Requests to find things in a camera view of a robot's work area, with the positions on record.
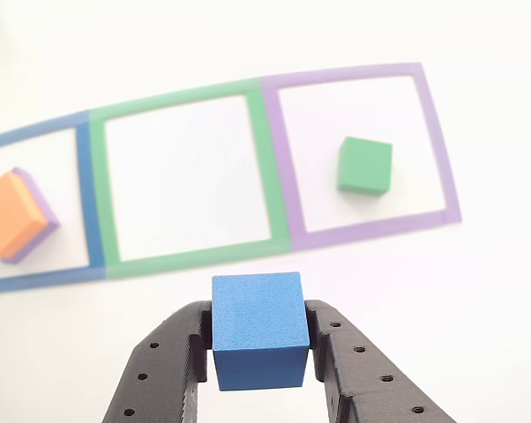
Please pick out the small blue cube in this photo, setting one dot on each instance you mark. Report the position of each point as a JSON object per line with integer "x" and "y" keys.
{"x": 256, "y": 313}

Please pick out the purple square block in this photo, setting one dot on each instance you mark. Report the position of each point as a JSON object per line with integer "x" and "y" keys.
{"x": 42, "y": 207}

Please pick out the orange square block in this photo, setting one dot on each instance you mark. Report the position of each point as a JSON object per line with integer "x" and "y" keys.
{"x": 9, "y": 216}

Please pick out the green cube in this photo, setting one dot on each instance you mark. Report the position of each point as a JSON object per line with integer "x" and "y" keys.
{"x": 364, "y": 163}

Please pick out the blue tape square frame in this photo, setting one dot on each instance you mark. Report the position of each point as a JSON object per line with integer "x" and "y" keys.
{"x": 89, "y": 198}

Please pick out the green tape square frame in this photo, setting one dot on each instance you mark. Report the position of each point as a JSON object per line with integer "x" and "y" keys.
{"x": 270, "y": 167}

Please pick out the purple tape square frame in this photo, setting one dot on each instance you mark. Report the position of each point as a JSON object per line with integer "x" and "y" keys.
{"x": 283, "y": 167}

